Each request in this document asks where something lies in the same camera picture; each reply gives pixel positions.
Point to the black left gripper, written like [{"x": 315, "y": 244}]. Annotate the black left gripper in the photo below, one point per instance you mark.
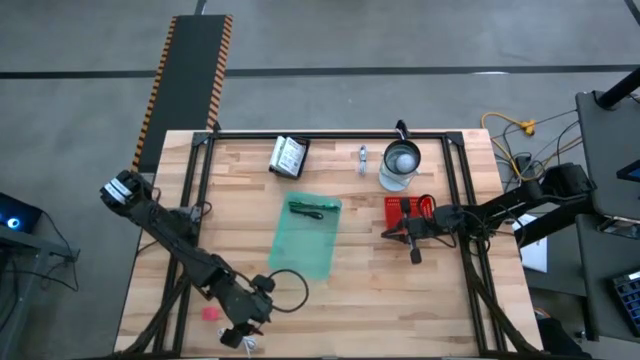
[{"x": 252, "y": 310}]

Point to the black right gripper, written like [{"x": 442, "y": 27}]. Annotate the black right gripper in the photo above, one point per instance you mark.
[{"x": 420, "y": 227}]

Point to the pink charger cube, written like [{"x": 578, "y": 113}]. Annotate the pink charger cube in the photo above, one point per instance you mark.
[{"x": 210, "y": 314}]

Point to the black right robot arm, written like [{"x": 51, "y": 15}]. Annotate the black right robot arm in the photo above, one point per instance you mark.
[{"x": 505, "y": 205}]

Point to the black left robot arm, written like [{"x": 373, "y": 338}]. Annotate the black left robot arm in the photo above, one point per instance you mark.
[{"x": 165, "y": 230}]

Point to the red slotted plastic basket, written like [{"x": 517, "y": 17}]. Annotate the red slotted plastic basket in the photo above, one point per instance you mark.
[{"x": 392, "y": 210}]

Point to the white light bulb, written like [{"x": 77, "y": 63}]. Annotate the white light bulb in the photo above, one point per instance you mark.
[{"x": 406, "y": 162}]

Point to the green translucent sheet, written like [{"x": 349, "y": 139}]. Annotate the green translucent sheet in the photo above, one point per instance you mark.
[{"x": 300, "y": 250}]

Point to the black slotted plastic basket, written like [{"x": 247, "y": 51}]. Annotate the black slotted plastic basket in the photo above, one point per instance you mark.
[{"x": 306, "y": 150}]

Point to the white paper sheet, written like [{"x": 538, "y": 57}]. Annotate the white paper sheet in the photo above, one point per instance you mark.
[{"x": 535, "y": 255}]

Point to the black power adapter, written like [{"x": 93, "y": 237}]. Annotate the black power adapter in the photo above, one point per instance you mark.
[{"x": 525, "y": 167}]

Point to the person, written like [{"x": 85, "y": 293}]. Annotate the person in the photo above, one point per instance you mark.
[{"x": 555, "y": 335}]

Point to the grey desk top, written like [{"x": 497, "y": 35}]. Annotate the grey desk top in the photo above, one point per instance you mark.
[
  {"x": 610, "y": 150},
  {"x": 595, "y": 280}
]

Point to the black side desk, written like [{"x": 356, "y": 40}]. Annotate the black side desk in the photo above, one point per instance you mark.
[{"x": 35, "y": 245}]

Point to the black keypad device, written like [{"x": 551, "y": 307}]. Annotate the black keypad device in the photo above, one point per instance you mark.
[{"x": 629, "y": 300}]

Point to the black hazard striped floor mat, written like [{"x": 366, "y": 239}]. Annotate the black hazard striped floor mat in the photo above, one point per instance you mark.
[{"x": 187, "y": 90}]

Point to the black computer blue light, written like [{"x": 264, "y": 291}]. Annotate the black computer blue light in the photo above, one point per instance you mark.
[{"x": 15, "y": 215}]

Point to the black pole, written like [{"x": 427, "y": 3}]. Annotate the black pole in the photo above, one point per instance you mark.
[{"x": 620, "y": 89}]

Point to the black aluminium table frame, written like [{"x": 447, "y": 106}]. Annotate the black aluminium table frame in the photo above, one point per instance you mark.
[{"x": 350, "y": 135}]

